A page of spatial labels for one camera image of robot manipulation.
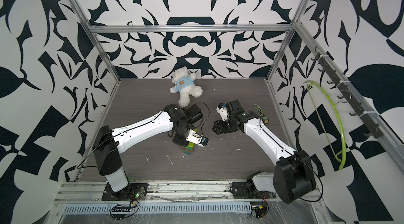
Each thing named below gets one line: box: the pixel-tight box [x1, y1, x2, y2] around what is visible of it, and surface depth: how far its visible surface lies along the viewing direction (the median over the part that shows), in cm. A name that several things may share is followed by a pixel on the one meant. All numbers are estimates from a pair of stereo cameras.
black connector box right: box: [251, 205, 268, 219], surface depth 73 cm
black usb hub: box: [112, 207, 131, 212], surface depth 74 cm
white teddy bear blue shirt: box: [169, 66, 204, 108], surface depth 110 cm
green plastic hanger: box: [303, 80, 347, 171], surface depth 60 cm
